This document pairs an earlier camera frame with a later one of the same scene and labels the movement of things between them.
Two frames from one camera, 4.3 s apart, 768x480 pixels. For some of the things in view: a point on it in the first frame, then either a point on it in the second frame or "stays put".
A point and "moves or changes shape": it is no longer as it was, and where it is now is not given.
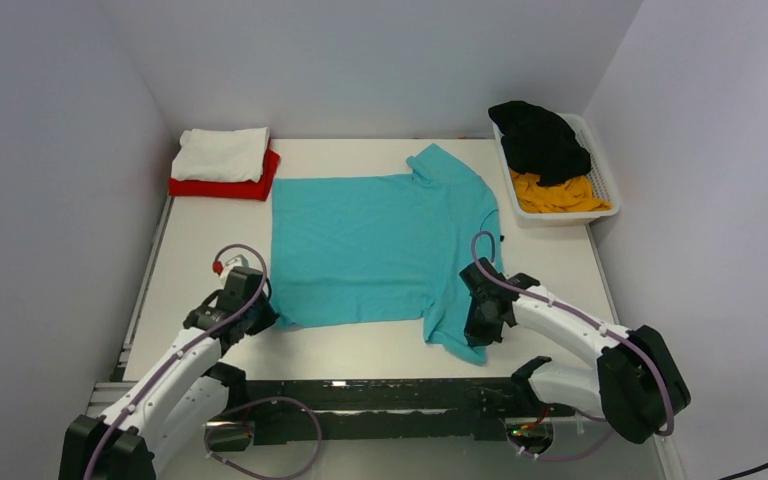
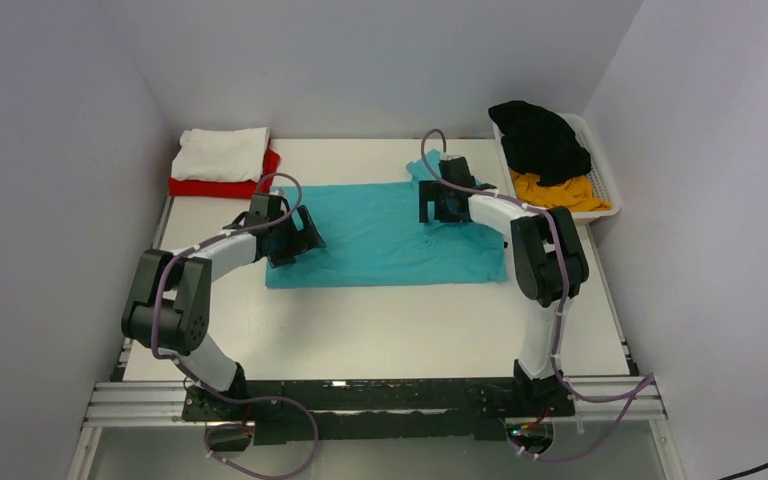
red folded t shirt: x=229 y=189 stays put
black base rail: x=385 y=410 stays put
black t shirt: x=539 y=142 stays put
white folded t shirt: x=221 y=154 stays put
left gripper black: x=268 y=317 to x=302 y=241
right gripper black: x=476 y=335 to x=432 y=191
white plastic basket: x=601 y=174 stays put
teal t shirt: x=384 y=248 moves or changes shape
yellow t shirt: x=576 y=194 stays put
